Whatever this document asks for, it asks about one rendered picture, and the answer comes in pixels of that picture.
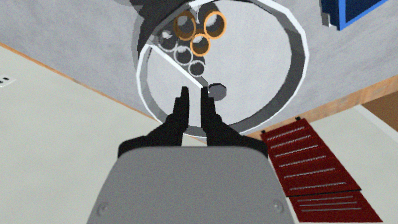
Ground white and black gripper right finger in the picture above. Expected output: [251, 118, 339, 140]
[200, 86, 268, 159]

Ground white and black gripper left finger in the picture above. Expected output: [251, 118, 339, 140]
[117, 86, 190, 159]

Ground blue crate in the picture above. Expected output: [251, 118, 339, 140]
[321, 0, 388, 31]

